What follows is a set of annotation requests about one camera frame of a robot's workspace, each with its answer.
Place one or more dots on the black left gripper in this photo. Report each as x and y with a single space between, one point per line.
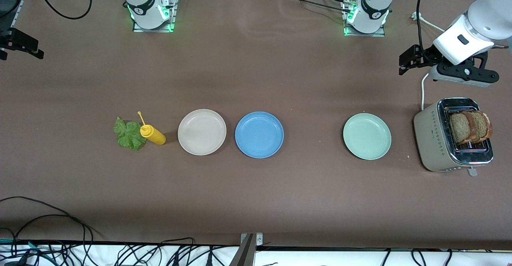
424 54

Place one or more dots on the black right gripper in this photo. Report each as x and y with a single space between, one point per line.
16 40

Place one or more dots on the brown bread slice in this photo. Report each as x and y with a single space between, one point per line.
484 126
460 128

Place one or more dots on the green lettuce leaf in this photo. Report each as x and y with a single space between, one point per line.
128 136

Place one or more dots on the yellow squeeze bottle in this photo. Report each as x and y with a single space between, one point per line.
154 134

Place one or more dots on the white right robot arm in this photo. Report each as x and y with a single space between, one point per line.
142 2

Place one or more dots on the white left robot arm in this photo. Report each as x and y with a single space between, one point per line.
486 18

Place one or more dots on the pale green plate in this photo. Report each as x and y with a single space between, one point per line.
367 136

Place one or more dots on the blue plate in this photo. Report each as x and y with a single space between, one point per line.
259 134

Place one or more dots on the beige plate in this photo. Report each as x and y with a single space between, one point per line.
202 132

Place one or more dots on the beige chrome toaster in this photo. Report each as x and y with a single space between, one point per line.
432 138

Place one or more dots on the aluminium frame rail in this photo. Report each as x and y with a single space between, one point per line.
20 6

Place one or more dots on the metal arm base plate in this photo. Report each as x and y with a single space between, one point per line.
364 34
173 2

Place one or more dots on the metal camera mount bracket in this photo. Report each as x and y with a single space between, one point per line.
248 254

